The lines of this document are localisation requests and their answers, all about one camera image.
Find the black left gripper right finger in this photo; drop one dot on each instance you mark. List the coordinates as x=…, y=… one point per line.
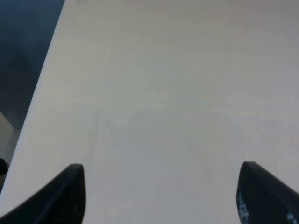
x=262, y=198

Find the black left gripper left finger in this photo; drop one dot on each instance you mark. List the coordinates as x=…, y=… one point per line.
x=61, y=201

